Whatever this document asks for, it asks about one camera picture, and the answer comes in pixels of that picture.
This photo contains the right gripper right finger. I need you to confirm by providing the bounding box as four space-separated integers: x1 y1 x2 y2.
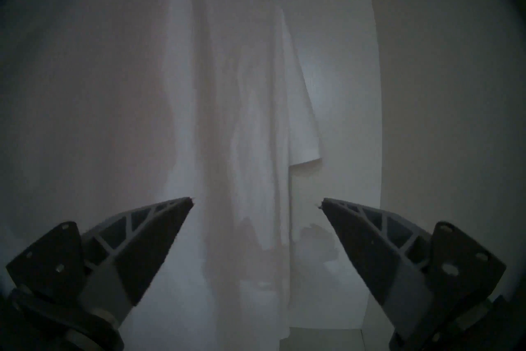
322 198 506 334

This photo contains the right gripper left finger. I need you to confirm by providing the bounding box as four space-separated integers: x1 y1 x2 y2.
6 197 194 324

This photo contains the white T-shirt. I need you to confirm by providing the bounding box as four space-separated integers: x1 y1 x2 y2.
0 0 322 351

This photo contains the white wardrobe carcass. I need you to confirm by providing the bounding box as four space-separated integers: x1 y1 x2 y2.
263 0 526 351

